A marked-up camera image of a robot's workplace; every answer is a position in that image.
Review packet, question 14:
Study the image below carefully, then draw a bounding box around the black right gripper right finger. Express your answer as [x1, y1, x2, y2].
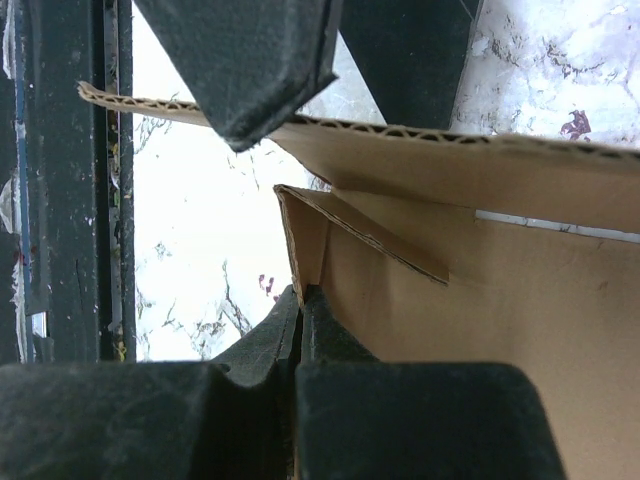
[295, 285, 565, 479]

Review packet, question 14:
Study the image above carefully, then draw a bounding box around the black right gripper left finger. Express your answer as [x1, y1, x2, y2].
[1, 288, 299, 479]

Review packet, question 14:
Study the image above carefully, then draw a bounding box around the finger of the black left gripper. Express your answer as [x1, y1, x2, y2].
[340, 0, 483, 130]
[136, 0, 342, 152]

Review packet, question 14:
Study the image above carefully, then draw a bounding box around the brown cardboard box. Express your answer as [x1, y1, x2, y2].
[77, 82, 640, 480]

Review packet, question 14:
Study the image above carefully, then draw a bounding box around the black metal base rail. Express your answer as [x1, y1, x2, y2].
[1, 1, 136, 363]

